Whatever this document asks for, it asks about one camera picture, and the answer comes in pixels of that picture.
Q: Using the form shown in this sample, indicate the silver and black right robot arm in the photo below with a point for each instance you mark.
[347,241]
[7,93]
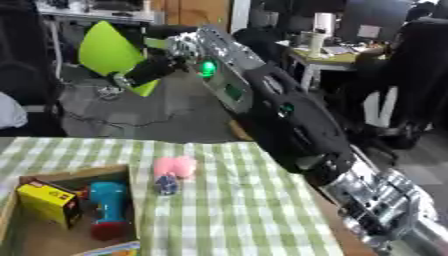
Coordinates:
[286,123]

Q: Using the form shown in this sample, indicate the white cylinder bottle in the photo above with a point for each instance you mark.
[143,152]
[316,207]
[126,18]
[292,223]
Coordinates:
[316,45]

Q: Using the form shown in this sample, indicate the lime green chair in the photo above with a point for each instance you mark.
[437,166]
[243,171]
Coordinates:
[111,53]

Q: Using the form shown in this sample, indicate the black office chair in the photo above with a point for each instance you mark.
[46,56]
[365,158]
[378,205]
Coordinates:
[402,83]

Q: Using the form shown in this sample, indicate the pink soft toy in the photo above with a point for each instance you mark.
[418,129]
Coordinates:
[175,167]

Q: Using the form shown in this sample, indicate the small blue patterned object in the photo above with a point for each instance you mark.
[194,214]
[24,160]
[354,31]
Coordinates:
[166,185]

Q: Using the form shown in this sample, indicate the person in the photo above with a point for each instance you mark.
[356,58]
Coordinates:
[11,115]

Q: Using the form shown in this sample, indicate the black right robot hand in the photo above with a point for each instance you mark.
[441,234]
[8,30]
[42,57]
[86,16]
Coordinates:
[149,70]

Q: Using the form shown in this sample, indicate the colourful picture card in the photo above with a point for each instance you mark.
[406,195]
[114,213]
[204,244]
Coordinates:
[114,250]

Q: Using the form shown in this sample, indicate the white desk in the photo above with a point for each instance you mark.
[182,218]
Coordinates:
[326,61]

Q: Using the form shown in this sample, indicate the tan cardboard box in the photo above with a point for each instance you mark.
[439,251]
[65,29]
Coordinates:
[70,213]

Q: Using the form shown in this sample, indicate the teal and red toy drill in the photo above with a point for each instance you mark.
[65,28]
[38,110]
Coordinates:
[108,206]

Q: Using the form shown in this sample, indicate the yellow box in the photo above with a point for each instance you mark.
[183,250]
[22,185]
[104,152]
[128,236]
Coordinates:
[46,202]

